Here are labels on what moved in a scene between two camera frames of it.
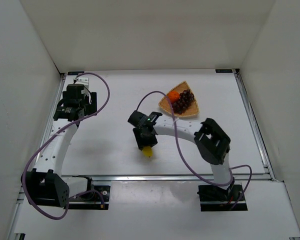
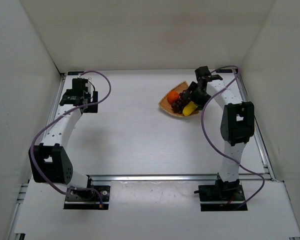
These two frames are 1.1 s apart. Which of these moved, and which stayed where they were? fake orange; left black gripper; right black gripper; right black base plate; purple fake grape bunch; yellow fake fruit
Moved: yellow fake fruit; right black gripper
Stayed: purple fake grape bunch; right black base plate; left black gripper; fake orange
